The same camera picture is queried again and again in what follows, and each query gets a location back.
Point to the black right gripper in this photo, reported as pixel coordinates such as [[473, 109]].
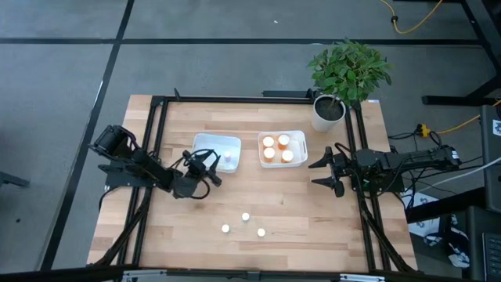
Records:
[[343, 168]]

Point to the white plastic bin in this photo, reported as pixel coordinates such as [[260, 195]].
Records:
[[211, 149], [299, 150]]

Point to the black bar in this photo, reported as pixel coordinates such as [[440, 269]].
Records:
[[285, 94]]

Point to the silver aluminium bracket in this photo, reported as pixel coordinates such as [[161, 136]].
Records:
[[360, 278], [145, 276]]

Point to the white plant pot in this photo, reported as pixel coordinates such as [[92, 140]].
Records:
[[319, 123]]

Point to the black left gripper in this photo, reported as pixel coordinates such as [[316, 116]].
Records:
[[195, 164]]

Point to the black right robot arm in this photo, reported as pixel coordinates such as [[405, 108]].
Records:
[[411, 160]]

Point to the black desk beam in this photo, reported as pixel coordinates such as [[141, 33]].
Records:
[[442, 205]]

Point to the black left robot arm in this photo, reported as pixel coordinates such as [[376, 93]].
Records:
[[145, 166]]

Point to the plastic-wrapped orange pill bottle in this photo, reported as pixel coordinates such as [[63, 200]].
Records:
[[287, 156], [283, 139]]

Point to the green leafy plant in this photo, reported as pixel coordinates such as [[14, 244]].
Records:
[[348, 70]]

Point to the yellow pill bottle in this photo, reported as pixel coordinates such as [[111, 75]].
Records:
[[261, 232]]

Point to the black equipment box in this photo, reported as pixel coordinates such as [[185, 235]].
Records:
[[481, 250]]

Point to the black desk leg frame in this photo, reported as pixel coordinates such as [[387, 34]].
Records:
[[450, 100]]

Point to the black cabinet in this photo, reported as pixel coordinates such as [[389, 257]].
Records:
[[491, 164]]

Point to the black chair foot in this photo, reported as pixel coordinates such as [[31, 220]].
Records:
[[13, 180]]

